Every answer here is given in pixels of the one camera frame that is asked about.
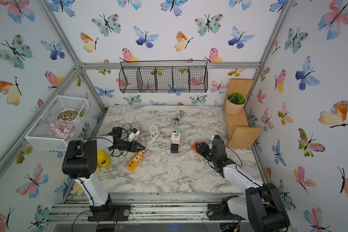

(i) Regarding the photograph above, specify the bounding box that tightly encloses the orange power strip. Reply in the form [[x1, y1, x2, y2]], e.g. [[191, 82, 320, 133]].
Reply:
[[125, 151, 145, 172]]

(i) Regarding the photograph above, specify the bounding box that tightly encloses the yellow rubber glove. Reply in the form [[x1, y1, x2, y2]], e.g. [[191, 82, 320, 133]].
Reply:
[[71, 150, 111, 195]]

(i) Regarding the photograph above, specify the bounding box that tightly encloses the pink flower pile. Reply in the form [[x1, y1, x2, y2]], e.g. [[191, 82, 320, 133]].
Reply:
[[49, 120, 75, 141]]

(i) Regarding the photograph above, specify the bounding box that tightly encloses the black wire wall basket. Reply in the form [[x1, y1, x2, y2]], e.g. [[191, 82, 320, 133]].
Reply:
[[117, 60, 208, 96]]

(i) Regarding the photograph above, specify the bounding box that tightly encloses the bowl of brown pebbles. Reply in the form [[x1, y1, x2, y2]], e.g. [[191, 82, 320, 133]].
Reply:
[[56, 109, 78, 122]]

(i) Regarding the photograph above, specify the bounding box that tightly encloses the wooden corner shelf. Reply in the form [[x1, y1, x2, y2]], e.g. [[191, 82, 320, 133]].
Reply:
[[223, 78, 263, 149]]

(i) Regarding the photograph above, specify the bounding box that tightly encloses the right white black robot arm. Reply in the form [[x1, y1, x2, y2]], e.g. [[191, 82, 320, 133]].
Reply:
[[191, 135, 291, 232]]

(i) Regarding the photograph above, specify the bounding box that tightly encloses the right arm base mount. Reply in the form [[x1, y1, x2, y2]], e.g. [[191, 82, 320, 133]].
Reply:
[[206, 203, 244, 220]]

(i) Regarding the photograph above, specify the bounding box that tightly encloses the pink pot green plant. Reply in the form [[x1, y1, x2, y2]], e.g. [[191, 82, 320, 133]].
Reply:
[[225, 92, 247, 116]]

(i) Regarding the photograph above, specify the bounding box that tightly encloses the white cube socket adapter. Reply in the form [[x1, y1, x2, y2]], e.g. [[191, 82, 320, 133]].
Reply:
[[171, 132, 180, 145]]

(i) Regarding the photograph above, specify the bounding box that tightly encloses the black power strip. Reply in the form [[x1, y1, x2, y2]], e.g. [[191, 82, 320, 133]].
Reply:
[[171, 144, 179, 154]]

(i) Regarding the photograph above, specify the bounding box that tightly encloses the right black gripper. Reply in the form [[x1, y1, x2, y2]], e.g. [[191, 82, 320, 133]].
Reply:
[[195, 142, 218, 164]]

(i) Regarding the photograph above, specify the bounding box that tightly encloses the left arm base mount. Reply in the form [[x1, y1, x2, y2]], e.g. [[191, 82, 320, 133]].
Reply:
[[88, 203, 131, 222]]

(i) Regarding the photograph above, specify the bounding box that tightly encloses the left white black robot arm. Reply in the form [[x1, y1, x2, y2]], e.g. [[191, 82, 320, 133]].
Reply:
[[62, 128, 145, 208]]

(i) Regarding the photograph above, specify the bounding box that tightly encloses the white mesh wall basket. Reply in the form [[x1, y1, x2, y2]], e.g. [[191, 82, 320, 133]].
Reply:
[[25, 95, 90, 151]]

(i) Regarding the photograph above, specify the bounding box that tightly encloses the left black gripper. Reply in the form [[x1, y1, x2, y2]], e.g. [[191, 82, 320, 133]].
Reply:
[[114, 141, 146, 153]]

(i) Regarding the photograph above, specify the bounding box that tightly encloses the grey coiled power cable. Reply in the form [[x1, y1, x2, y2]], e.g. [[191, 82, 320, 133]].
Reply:
[[171, 109, 185, 128]]

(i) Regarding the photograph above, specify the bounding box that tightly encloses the red cube socket adapter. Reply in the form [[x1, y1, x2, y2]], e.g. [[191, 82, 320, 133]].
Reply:
[[191, 141, 201, 155]]

